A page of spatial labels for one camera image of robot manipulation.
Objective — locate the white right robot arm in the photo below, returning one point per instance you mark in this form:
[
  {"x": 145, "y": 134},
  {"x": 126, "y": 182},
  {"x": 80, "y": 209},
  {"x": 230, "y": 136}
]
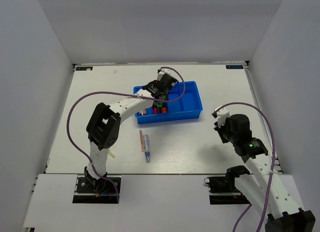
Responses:
[{"x": 261, "y": 186}]

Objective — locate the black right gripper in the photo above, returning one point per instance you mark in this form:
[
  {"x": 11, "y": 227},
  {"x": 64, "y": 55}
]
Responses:
[{"x": 219, "y": 129}]

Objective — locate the corner label sticker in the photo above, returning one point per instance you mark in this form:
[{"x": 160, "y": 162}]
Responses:
[
  {"x": 84, "y": 68},
  {"x": 234, "y": 67}
]

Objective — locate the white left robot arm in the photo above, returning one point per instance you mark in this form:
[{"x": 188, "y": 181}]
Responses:
[{"x": 104, "y": 125}]

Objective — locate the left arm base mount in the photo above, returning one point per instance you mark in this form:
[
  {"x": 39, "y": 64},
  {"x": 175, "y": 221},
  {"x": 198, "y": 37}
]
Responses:
[{"x": 85, "y": 193}]

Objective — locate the left corner label sticker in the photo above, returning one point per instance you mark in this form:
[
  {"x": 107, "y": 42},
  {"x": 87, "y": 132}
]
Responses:
[{"x": 84, "y": 68}]

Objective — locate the orange cap black highlighter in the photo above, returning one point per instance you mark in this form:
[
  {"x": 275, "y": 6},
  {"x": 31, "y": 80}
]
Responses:
[{"x": 164, "y": 110}]

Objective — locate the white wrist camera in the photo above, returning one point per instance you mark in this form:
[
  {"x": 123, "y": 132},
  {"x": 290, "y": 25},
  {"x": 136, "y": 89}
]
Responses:
[
  {"x": 162, "y": 71},
  {"x": 220, "y": 114}
]

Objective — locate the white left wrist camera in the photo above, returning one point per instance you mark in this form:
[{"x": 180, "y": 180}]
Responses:
[{"x": 162, "y": 71}]

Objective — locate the pink cap black highlighter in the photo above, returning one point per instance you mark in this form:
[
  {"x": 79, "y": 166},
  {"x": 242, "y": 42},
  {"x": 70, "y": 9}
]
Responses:
[{"x": 155, "y": 109}]

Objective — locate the right corner label sticker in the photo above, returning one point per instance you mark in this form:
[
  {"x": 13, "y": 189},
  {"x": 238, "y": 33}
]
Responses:
[{"x": 234, "y": 67}]

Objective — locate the tan pencil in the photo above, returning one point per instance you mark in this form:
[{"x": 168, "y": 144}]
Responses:
[{"x": 141, "y": 140}]

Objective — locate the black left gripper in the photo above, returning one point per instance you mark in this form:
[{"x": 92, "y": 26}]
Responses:
[{"x": 155, "y": 82}]

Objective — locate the blue divided plastic bin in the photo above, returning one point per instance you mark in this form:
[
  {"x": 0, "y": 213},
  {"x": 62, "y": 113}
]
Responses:
[{"x": 186, "y": 108}]

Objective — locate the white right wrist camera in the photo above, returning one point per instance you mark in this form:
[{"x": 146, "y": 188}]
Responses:
[{"x": 220, "y": 114}]

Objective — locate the pale yellow pen tube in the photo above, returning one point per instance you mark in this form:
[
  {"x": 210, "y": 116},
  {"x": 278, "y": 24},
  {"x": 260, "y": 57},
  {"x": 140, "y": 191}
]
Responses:
[{"x": 111, "y": 154}]

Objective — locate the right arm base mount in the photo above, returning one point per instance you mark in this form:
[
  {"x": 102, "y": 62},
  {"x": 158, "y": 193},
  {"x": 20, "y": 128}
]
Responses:
[{"x": 221, "y": 193}]

